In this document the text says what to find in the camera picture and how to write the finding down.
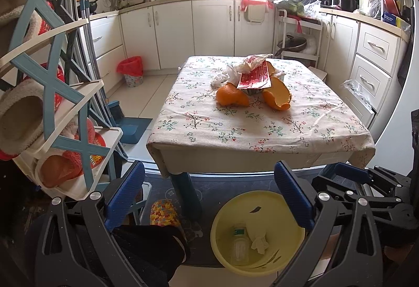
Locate white plastic bag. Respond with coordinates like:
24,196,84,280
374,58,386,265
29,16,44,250
211,63,244,88

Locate black wok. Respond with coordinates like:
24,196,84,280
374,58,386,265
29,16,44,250
275,34,308,56

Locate clear plastic bottle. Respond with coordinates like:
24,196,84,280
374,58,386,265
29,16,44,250
231,223,251,265

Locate blue dustpan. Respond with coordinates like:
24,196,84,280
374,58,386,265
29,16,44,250
118,117,153,145

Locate white hanging bin pink bag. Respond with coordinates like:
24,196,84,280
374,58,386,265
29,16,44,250
241,0,274,25

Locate white kitchen cabinets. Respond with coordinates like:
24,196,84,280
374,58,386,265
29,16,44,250
88,0,411,130

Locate white rolling cart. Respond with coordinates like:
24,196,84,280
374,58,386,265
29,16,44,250
278,8,323,69

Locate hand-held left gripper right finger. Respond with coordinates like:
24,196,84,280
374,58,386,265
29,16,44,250
272,161,382,287

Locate red foil packet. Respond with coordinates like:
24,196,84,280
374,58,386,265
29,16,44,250
236,63,272,90

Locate colourful speckled slipper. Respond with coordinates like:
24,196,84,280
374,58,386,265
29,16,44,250
150,199,181,228

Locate blue and white shoe rack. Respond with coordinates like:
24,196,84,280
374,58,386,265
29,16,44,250
0,0,124,202

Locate floral tablecloth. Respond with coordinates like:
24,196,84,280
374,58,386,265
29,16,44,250
146,55,376,170

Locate small table with blue legs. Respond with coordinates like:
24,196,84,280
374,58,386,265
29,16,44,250
156,144,352,223

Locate blue broom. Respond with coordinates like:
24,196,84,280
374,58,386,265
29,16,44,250
107,100,125,120

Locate crinkled clear plastic bag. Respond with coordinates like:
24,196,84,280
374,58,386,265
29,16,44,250
340,79,374,108

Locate bag of green vegetables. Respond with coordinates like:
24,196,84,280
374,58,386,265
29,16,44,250
273,0,306,15

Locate person's black trouser leg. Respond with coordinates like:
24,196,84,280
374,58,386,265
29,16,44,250
113,225,191,287

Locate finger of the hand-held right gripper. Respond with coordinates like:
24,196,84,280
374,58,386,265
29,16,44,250
311,163,414,206
368,195,419,237

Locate yellow plastic basin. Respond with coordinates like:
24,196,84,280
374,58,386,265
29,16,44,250
210,191,306,276

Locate white red printed wrapper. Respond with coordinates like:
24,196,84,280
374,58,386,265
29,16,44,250
243,54,274,73

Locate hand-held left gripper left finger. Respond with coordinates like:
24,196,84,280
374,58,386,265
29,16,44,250
34,161,146,287

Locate floral bin with red liner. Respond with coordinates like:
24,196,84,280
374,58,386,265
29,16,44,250
117,56,145,88

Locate blue box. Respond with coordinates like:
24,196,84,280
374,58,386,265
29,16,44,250
381,12,402,26

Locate white tissue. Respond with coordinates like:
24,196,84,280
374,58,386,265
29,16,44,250
246,218,269,254

